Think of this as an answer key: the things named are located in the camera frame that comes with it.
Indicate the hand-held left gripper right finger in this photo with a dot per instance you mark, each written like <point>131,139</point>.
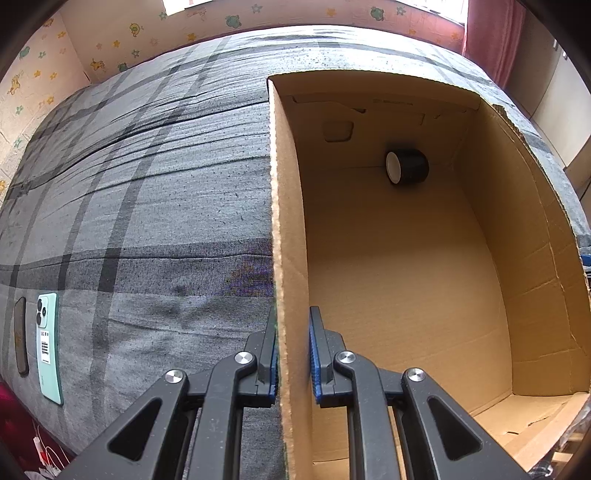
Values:
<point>316,364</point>

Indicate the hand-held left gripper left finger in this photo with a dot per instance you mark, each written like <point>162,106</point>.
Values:
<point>274,369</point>

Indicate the cardboard box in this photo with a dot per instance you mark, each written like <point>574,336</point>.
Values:
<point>406,277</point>

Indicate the black cylinder with white end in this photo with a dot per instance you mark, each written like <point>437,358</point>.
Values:
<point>411,167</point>

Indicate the mint green smartphone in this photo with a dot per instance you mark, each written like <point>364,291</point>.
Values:
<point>48,350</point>

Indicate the grey plaid bed sheet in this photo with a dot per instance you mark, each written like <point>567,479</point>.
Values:
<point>138,184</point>

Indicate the black smartphone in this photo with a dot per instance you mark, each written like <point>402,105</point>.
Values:
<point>21,337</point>

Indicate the dark red cloth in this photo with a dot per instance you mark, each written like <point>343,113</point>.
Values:
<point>14,415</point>

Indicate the beige wardrobe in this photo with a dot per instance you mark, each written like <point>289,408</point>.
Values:
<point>554,92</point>

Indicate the pink curtain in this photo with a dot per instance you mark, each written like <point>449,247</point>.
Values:
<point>494,37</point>

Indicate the window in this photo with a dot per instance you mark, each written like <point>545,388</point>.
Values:
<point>184,3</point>

